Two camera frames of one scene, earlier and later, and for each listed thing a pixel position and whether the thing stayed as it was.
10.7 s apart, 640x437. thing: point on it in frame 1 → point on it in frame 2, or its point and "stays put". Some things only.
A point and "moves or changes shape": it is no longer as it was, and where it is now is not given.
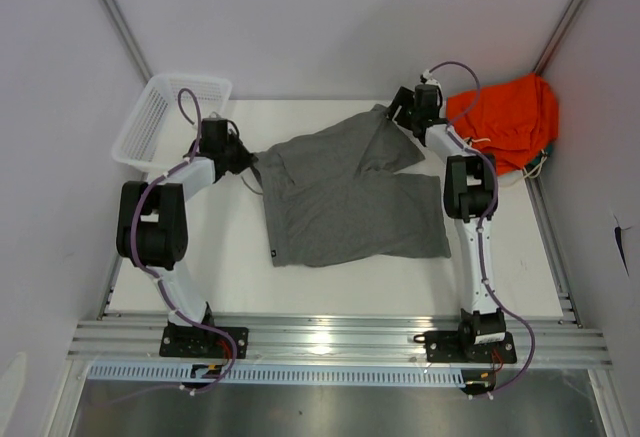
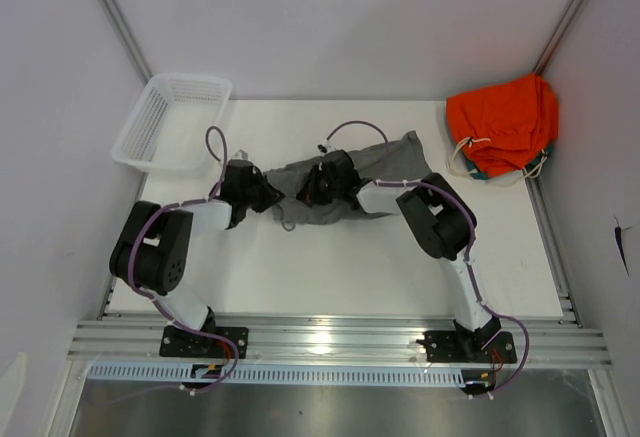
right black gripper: (404, 98) → (310, 193)
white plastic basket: (165, 124) stays put
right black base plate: (448, 347) stays put
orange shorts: (513, 123) stays put
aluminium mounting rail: (117, 341) stays put
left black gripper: (246, 160) → (271, 196)
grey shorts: (333, 195) moves or changes shape
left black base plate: (202, 342) stays put
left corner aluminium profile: (110, 5) stays put
